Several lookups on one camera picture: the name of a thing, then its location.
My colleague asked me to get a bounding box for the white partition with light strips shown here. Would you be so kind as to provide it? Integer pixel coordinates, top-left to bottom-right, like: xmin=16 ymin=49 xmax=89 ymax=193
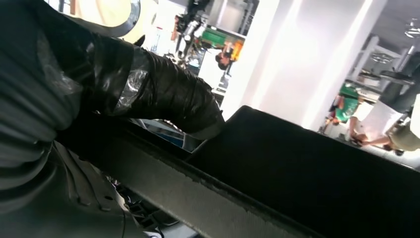
xmin=219 ymin=0 xmax=389 ymax=132

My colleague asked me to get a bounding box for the person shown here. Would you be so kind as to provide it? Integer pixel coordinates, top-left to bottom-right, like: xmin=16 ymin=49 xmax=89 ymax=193
xmin=324 ymin=83 xmax=361 ymax=127
xmin=348 ymin=95 xmax=420 ymax=157
xmin=214 ymin=39 xmax=245 ymax=71

